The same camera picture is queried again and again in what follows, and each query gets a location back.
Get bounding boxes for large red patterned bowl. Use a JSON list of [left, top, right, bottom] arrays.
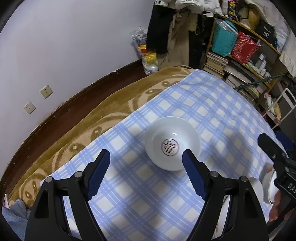
[[262, 168, 279, 204]]

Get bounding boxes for plain white bowl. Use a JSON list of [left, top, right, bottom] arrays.
[[248, 177, 264, 205]]

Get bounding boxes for small red patterned bowl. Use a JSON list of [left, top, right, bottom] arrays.
[[144, 116, 201, 172]]

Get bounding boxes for large cherry plate front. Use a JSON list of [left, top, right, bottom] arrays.
[[212, 195, 230, 239]]

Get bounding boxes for person's right hand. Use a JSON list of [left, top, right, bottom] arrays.
[[269, 190, 282, 221]]

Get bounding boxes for light blue fleece sleeve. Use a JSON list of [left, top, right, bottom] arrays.
[[1, 199, 31, 240]]

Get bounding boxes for white utility cart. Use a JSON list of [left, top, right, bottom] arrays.
[[263, 88, 295, 130]]

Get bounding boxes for blue checkered tablecloth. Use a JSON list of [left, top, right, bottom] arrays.
[[54, 70, 276, 240]]

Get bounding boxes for wooden bookshelf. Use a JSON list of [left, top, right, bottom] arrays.
[[202, 16, 281, 105]]

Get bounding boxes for stack of books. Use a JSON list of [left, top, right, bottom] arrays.
[[203, 52, 229, 79]]

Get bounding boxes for red gift bag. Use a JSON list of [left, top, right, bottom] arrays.
[[231, 31, 259, 64]]

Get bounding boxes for black box number 40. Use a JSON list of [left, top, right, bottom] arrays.
[[255, 20, 275, 45]]

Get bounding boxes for teal gift bag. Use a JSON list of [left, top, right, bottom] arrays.
[[212, 18, 238, 57]]

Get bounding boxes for plastic bag of items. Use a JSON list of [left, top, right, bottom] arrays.
[[132, 27, 159, 75]]

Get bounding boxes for white puffer jacket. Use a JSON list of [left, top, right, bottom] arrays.
[[154, 0, 223, 15]]

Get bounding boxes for lower wall socket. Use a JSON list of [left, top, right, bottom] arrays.
[[24, 101, 36, 114]]

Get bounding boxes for wall socket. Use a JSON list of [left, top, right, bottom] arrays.
[[40, 85, 53, 99], [24, 101, 36, 114]]

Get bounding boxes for upper wall socket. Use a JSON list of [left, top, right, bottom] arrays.
[[40, 85, 53, 99]]

